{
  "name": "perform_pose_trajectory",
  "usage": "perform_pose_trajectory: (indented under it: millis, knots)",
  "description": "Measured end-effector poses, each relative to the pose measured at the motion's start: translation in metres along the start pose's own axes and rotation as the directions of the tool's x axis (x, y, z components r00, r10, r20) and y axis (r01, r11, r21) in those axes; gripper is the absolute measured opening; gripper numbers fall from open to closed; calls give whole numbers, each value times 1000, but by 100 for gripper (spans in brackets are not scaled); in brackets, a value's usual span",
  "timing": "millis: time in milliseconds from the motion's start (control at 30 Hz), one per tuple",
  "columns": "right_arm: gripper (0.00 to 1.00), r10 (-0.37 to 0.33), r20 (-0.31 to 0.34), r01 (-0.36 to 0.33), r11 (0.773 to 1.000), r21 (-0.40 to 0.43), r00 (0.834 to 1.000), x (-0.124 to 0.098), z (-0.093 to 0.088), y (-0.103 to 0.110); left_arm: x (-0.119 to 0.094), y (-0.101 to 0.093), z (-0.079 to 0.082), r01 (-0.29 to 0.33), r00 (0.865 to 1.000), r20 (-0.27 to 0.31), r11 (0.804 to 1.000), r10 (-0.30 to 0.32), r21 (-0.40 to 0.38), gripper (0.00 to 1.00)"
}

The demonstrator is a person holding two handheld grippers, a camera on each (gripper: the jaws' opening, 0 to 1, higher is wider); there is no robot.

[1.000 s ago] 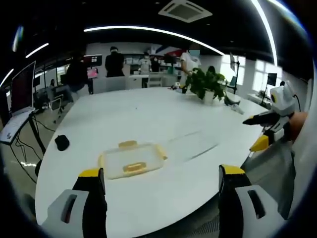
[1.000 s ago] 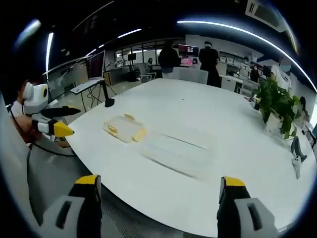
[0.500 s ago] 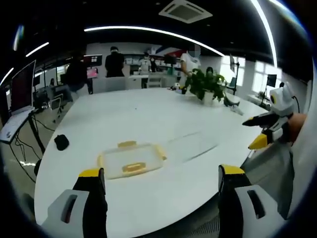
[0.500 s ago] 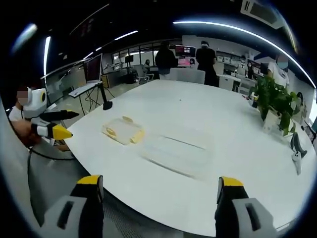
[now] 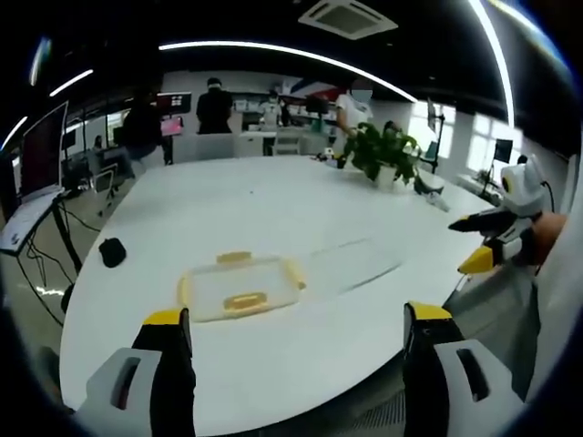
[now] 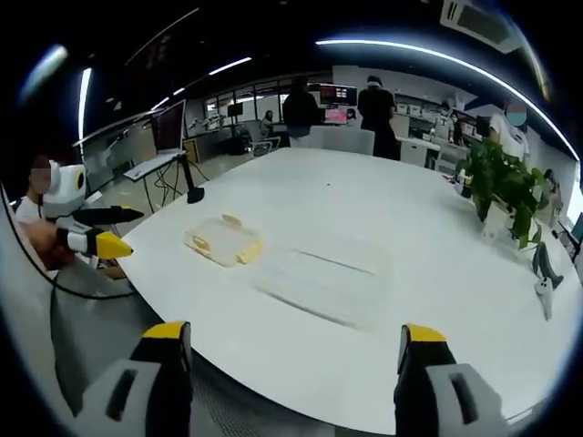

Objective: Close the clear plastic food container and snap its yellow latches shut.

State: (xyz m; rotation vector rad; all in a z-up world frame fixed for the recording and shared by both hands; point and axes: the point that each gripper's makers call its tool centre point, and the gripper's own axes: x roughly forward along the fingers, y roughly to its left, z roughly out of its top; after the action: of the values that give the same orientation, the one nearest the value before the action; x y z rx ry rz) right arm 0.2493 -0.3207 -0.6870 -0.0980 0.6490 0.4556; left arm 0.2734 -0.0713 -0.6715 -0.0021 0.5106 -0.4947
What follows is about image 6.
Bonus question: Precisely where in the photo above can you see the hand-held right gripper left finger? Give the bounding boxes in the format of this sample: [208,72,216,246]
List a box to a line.
[76,320,195,437]

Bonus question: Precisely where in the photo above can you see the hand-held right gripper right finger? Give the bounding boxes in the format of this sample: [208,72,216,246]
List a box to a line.
[393,322,509,437]

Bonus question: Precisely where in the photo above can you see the person's white shirt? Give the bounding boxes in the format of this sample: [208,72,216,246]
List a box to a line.
[13,188,47,228]

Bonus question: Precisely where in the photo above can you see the small side table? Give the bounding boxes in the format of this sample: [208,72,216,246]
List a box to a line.
[122,152,186,215]

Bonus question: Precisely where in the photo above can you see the black desk clamp stand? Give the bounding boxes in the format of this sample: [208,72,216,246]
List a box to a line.
[174,152,207,206]

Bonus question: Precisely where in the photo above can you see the large monitor on stand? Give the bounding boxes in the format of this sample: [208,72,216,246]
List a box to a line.
[148,98,189,157]

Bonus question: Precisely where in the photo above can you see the clear box with yellow clips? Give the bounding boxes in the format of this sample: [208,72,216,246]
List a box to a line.
[183,212,266,269]

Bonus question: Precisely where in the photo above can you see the white handheld controller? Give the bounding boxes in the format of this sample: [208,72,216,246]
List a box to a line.
[534,276,556,320]

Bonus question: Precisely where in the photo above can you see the grey curved stand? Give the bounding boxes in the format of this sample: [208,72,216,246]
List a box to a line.
[531,240,565,289]

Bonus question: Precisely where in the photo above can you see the clear flat plastic tray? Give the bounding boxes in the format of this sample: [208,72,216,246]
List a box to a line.
[255,247,395,330]

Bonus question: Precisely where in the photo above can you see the grey swivel chair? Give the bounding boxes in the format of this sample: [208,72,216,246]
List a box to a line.
[248,122,282,158]

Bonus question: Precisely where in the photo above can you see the green potted plant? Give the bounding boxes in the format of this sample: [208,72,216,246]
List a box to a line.
[465,137,549,250]

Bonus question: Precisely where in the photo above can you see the white office chair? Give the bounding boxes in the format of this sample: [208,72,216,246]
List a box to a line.
[308,126,376,155]

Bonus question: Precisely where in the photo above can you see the pink lit display screen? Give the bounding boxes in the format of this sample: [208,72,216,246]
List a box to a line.
[318,84,359,125]

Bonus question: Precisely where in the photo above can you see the long curved ceiling light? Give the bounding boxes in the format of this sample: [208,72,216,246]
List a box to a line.
[314,38,582,161]

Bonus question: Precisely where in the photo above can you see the ceiling air vent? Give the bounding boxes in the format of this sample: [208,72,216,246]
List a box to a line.
[438,0,526,55]

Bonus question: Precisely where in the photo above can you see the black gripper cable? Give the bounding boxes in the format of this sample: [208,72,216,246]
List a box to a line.
[0,180,136,301]

